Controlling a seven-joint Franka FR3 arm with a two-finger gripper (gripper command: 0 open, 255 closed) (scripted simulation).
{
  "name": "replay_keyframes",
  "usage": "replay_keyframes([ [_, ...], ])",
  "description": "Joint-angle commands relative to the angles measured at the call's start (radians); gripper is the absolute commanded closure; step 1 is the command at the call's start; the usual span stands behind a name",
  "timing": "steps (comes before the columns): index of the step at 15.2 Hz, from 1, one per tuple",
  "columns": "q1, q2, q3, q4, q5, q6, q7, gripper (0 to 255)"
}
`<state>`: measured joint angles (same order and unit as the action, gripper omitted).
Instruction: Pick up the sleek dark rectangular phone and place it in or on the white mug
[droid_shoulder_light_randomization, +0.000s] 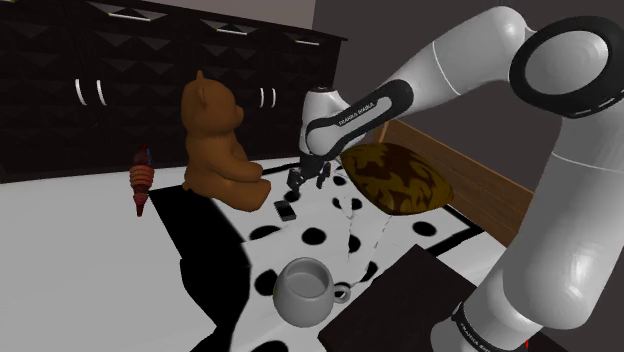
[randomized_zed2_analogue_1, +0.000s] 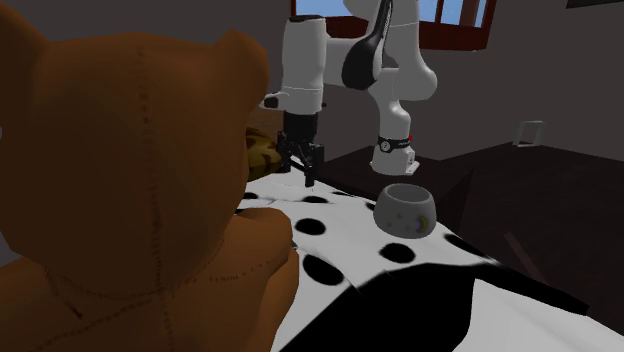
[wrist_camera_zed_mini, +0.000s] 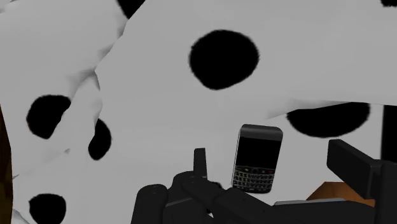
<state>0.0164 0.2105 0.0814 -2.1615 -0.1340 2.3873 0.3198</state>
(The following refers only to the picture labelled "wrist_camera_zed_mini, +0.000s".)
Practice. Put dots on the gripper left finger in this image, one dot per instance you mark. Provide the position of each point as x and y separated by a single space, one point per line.
186 198

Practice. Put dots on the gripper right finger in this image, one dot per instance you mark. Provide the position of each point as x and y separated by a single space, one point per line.
356 166

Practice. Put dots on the white black-spotted bed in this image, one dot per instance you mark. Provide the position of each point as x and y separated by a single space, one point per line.
155 124

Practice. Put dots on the black keypad phone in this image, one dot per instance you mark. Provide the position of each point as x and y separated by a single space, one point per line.
257 155

